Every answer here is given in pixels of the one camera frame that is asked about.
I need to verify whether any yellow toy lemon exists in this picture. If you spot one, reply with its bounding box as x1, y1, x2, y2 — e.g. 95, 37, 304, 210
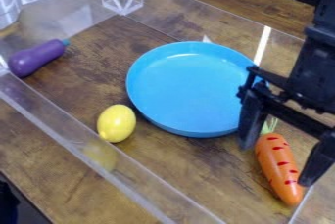
96, 105, 136, 143

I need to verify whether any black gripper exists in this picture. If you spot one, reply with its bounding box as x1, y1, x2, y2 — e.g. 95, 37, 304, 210
238, 26, 335, 150

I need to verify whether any orange toy carrot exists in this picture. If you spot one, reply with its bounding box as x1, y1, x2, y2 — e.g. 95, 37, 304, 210
254, 117, 304, 206

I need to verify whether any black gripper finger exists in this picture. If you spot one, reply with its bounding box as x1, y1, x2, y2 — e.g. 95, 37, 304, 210
299, 130, 335, 187

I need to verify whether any purple toy eggplant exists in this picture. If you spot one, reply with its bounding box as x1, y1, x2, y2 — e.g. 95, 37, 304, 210
8, 39, 69, 78

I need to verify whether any blue round plate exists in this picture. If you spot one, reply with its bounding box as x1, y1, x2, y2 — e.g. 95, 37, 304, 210
126, 41, 253, 138

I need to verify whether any clear acrylic barrier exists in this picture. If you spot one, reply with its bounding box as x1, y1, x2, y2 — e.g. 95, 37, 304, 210
0, 0, 335, 224

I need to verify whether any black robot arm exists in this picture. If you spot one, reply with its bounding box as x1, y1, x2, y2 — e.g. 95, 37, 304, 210
237, 0, 335, 187

